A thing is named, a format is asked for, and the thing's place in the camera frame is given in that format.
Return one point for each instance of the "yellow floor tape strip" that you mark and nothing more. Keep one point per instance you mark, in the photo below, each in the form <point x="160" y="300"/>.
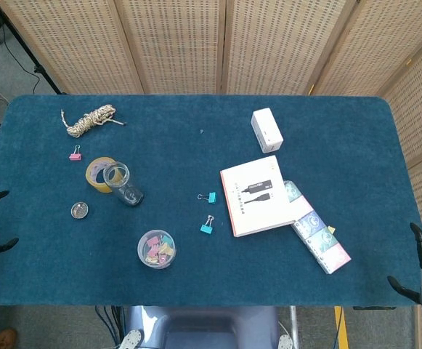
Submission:
<point x="341" y="327"/>

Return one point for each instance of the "brown shoe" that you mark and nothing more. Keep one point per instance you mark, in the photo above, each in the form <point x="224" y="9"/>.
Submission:
<point x="3" y="339"/>

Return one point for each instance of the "blue-grey robot torso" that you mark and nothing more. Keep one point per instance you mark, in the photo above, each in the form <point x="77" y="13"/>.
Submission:
<point x="203" y="327"/>

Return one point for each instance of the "black stand leg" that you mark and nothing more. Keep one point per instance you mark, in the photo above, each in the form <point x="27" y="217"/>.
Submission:
<point x="32" y="60"/>

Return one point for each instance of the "pink binder clip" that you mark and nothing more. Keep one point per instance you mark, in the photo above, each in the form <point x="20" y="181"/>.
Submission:
<point x="75" y="156"/>

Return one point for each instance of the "small white cardboard box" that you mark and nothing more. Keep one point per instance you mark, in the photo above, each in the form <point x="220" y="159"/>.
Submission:
<point x="267" y="129"/>

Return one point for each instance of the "teal binder clip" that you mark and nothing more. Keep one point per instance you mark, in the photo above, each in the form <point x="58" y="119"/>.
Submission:
<point x="206" y="228"/>
<point x="211" y="197"/>

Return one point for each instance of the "clear plastic jar of clips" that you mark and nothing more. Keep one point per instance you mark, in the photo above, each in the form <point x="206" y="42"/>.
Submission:
<point x="157" y="249"/>

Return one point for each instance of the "metal table leg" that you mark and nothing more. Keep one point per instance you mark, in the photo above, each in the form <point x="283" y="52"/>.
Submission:
<point x="294" y="325"/>

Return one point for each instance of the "clear glass bottle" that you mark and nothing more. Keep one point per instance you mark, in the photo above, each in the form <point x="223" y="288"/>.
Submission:
<point x="125" y="187"/>

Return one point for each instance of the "yellow packing tape roll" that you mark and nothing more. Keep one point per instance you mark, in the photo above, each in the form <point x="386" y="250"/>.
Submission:
<point x="96" y="180"/>

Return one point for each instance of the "blue table cloth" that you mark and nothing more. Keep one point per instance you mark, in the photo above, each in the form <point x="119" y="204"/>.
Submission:
<point x="203" y="269"/>

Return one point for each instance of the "woven rattan folding screen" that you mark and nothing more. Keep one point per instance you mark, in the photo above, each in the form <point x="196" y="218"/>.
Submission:
<point x="181" y="43"/>

